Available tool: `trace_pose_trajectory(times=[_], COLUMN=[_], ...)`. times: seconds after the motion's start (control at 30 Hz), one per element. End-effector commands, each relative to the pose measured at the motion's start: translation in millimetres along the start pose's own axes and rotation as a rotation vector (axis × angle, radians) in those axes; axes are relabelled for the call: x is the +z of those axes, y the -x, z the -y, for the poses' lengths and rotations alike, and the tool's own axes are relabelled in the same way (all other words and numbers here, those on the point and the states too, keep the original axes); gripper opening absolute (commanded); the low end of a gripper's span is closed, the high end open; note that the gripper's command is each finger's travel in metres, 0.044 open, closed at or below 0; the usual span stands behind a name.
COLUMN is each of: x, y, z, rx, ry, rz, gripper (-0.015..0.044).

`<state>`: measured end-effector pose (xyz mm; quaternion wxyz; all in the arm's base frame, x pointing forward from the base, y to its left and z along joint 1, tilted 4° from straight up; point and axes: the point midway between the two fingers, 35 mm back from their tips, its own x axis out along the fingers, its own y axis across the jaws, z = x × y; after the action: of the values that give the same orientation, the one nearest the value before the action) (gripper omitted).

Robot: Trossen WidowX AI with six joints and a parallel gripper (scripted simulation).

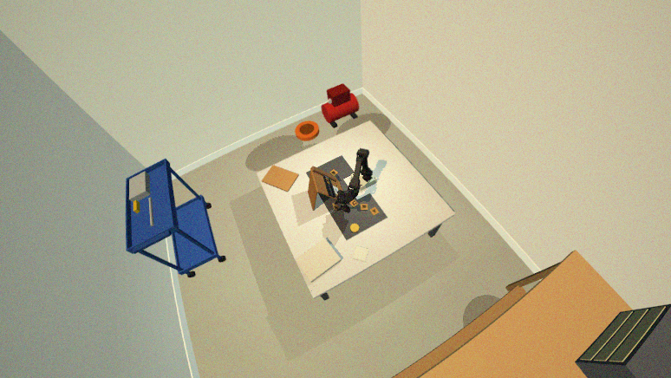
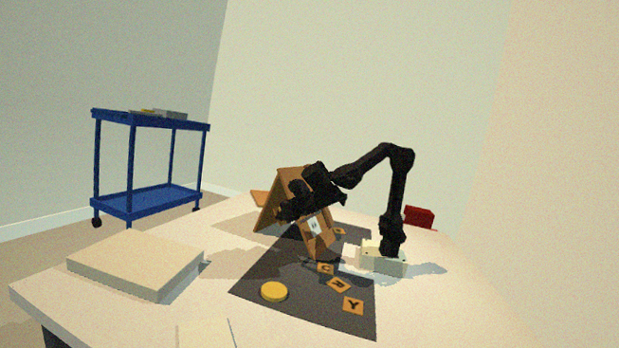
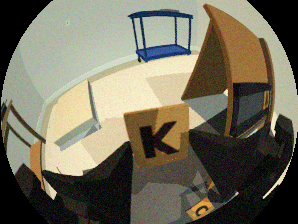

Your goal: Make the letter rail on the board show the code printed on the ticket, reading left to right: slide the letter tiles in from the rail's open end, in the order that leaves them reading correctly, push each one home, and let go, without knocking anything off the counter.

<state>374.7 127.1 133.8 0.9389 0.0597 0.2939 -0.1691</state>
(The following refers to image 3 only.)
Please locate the beige flat square slab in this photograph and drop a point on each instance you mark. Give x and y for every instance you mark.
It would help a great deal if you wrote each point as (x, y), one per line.
(74, 114)

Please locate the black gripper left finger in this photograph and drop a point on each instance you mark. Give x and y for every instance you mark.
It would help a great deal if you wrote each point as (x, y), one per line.
(106, 187)

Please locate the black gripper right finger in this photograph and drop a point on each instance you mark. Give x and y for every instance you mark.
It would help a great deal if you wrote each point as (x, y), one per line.
(225, 158)

